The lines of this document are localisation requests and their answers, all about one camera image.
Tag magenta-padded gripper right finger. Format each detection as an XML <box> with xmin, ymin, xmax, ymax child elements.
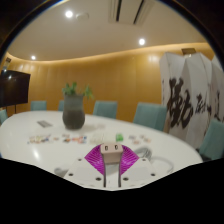
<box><xmin>118</xmin><ymin>144</ymin><xmax>158</xmax><ymax>188</ymax></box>

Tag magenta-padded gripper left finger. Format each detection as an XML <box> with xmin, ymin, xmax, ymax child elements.
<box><xmin>63</xmin><ymin>144</ymin><xmax>108</xmax><ymax>188</ymax></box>

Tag small pink charger block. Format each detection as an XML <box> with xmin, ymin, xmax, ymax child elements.
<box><xmin>99</xmin><ymin>142</ymin><xmax>124</xmax><ymax>165</ymax></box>

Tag potted plant in ribbed vase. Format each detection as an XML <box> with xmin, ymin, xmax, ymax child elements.
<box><xmin>61</xmin><ymin>82</ymin><xmax>95</xmax><ymax>131</ymax></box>

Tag row of teal chairs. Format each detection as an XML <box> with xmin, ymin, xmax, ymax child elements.
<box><xmin>0</xmin><ymin>99</ymin><xmax>168</xmax><ymax>132</ymax></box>

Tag small dark grey card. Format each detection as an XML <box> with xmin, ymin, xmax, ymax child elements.
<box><xmin>36</xmin><ymin>119</ymin><xmax>54</xmax><ymax>129</ymax></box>

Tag white calligraphy folding screen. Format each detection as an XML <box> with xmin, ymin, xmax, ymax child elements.
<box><xmin>158</xmin><ymin>51</ymin><xmax>224</xmax><ymax>149</ymax></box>

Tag black flat screen monitor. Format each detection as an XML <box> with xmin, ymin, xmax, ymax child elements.
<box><xmin>0</xmin><ymin>69</ymin><xmax>32</xmax><ymax>108</ymax></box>

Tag recessed ceiling lights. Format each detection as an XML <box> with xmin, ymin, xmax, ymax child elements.
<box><xmin>29</xmin><ymin>9</ymin><xmax>147</xmax><ymax>62</ymax></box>

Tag ceiling air conditioner vent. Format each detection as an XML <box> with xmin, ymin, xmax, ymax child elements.
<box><xmin>108</xmin><ymin>0</ymin><xmax>156</xmax><ymax>26</ymax></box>

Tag grey coiled power cable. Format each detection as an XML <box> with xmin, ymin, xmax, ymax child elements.
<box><xmin>53</xmin><ymin>146</ymin><xmax>175</xmax><ymax>178</ymax></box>

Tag dark rectangular wall fixture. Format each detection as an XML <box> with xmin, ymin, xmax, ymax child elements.
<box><xmin>181</xmin><ymin>48</ymin><xmax>198</xmax><ymax>56</ymax></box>

